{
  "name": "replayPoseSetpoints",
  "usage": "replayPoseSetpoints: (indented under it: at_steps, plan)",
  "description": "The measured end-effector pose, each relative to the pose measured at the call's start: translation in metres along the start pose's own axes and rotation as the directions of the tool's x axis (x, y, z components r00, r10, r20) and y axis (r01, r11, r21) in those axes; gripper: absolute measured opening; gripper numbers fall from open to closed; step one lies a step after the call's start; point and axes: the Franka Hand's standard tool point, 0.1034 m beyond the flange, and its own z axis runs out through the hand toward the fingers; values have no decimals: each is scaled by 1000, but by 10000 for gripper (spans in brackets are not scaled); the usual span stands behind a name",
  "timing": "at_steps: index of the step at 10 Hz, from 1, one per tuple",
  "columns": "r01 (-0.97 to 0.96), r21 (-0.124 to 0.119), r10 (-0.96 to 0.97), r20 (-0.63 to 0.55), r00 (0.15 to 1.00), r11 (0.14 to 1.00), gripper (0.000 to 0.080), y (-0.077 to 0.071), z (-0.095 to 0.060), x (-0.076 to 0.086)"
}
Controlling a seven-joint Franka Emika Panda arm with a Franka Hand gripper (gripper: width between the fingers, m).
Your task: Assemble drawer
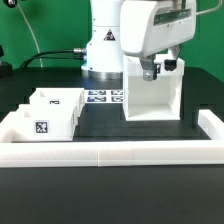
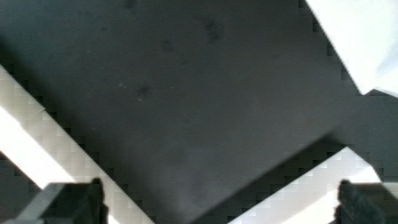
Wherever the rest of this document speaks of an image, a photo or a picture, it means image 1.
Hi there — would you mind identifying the white drawer cabinet box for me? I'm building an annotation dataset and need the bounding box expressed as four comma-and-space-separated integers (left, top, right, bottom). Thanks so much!
123, 54, 185, 121

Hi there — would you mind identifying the white sheet with markers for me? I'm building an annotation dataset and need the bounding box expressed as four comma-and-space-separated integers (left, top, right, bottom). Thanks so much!
85, 90, 123, 104

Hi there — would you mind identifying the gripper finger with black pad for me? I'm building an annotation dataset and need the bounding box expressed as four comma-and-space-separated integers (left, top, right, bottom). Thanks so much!
163, 43, 183, 72

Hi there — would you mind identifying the black raised platform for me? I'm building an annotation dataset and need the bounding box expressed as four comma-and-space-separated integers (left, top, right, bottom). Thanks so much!
73, 104, 209, 142

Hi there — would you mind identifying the thin white cable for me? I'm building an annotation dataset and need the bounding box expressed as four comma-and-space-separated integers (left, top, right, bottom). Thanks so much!
16, 2, 44, 68

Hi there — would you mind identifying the gripper finger metal bracket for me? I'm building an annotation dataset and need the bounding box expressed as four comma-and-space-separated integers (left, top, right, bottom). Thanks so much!
140, 55, 157, 81

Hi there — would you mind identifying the black cable with connector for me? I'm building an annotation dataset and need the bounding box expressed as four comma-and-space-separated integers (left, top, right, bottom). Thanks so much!
19, 47, 88, 69

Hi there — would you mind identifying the white front drawer tray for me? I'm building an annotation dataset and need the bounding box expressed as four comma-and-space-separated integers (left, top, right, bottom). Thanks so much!
13, 104, 78, 142

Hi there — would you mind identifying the black device at left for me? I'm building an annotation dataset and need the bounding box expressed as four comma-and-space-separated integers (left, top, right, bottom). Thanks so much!
0, 45, 13, 78

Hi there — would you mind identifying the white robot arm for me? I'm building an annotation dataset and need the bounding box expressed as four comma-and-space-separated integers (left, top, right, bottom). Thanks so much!
81, 0, 125, 80

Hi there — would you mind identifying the white drawer tray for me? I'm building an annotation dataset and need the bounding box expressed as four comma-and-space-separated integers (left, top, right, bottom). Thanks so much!
29, 88, 85, 115
13, 104, 78, 142

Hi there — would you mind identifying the white U-shaped boundary frame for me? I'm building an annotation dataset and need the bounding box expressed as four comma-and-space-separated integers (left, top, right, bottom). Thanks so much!
0, 109, 224, 168

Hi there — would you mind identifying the white rear drawer tray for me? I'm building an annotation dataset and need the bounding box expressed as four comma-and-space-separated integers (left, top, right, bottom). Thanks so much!
29, 88, 85, 115

